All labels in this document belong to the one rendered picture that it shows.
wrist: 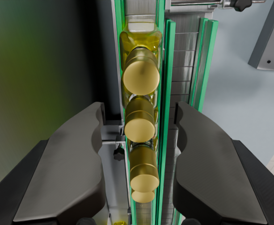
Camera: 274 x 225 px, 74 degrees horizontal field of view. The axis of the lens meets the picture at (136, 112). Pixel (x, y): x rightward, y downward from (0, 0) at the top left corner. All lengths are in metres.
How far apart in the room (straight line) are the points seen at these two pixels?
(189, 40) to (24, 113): 0.36
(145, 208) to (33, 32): 0.77
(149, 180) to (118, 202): 0.62
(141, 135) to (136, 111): 0.03
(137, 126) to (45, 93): 0.13
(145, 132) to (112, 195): 0.62
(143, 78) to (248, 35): 0.52
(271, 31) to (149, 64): 0.50
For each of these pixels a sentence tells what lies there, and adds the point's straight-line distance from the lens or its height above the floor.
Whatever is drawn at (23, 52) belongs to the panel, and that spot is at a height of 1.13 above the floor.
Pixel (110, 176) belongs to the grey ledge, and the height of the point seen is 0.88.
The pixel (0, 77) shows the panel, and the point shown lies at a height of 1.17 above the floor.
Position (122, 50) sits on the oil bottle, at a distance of 0.24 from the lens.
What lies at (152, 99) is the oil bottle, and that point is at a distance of 0.26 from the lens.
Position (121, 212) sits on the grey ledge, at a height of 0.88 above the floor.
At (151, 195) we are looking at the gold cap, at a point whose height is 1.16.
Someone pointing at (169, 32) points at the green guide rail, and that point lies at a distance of 0.36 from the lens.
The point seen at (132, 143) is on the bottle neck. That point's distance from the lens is 0.25.
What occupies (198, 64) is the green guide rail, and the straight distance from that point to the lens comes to 0.44.
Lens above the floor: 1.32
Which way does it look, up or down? 58 degrees down
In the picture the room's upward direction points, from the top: 178 degrees counter-clockwise
